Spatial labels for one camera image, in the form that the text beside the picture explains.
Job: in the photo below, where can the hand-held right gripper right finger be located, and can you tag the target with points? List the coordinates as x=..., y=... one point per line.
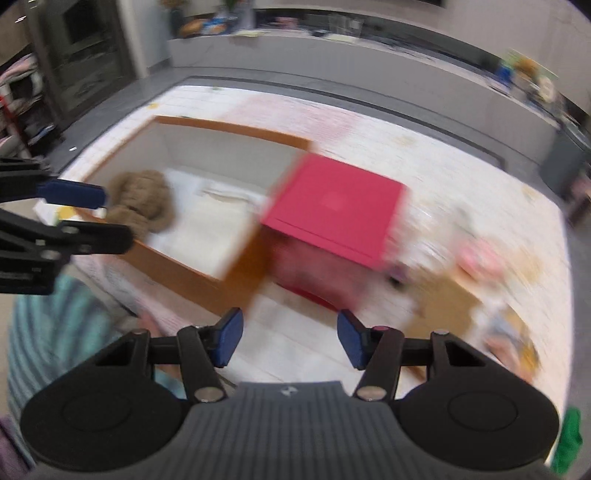
x=351, y=341

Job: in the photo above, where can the pink packet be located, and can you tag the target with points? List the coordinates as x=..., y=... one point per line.
x=480, y=258

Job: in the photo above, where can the dark glass cabinet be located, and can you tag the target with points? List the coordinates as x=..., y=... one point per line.
x=83, y=50

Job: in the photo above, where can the orange cardboard box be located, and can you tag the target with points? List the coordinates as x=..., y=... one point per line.
x=184, y=272

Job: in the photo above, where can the red lidded box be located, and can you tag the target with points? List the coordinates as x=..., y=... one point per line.
x=332, y=207

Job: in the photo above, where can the person's teal striped clothing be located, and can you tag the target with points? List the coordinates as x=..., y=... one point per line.
x=55, y=332

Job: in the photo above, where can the green cloth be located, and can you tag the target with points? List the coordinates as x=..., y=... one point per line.
x=569, y=438

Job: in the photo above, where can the grey trash can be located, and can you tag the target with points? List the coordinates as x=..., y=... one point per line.
x=565, y=161

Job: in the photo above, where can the clothes rack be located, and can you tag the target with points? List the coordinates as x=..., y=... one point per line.
x=18, y=106

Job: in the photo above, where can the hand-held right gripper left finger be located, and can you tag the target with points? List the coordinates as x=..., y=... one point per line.
x=227, y=339

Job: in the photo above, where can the plush toys on bench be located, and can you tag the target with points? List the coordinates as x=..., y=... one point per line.
x=526, y=76

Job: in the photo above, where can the white checked tablecloth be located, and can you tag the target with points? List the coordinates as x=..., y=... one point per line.
x=415, y=152

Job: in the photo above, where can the long grey TV bench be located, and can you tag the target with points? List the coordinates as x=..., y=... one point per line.
x=323, y=60

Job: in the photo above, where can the brown cardboard piece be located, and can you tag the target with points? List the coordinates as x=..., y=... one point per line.
x=443, y=318

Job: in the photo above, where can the snack packets on bench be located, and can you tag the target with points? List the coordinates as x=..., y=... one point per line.
x=203, y=25

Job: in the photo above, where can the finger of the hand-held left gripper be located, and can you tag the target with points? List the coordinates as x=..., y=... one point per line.
x=92, y=238
x=74, y=194

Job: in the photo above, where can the brown teddy bear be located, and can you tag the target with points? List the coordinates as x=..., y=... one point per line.
x=143, y=198

